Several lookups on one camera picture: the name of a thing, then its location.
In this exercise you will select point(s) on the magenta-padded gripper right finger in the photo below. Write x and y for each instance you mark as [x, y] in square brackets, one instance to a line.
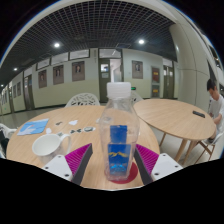
[161, 166]

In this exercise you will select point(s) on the round ceiling lights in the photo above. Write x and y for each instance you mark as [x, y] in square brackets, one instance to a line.
[57, 44]

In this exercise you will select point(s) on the clear plastic bottle blue label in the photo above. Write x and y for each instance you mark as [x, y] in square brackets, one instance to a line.
[118, 133]

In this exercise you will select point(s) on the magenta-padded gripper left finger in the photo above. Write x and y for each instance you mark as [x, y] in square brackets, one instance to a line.
[60, 166]

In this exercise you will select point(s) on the small round grey lid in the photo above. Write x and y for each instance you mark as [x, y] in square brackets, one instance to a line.
[89, 129]

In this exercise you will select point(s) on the grey double door with window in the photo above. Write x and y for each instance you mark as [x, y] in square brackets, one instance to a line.
[106, 83]

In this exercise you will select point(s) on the black phone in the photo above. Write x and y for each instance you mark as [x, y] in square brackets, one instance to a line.
[198, 114]

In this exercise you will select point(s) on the small white paper scrap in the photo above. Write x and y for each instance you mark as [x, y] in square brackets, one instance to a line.
[73, 122]

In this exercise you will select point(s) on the person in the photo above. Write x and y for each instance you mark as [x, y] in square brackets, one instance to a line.
[216, 106]

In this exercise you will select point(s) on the white ceramic mug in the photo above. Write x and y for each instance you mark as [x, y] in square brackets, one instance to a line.
[46, 145]

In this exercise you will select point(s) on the round wooden side table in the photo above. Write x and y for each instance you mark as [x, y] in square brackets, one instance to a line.
[173, 116]

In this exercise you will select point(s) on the flat round red coaster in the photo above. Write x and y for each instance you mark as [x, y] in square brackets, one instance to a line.
[132, 176]

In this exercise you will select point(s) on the framed wall portraits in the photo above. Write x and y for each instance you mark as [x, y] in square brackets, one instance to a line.
[78, 70]

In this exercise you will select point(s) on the blue paper sheet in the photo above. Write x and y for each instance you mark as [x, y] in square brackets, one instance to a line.
[33, 127]

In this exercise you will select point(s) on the wooden folding chair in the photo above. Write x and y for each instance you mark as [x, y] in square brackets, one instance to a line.
[208, 146]

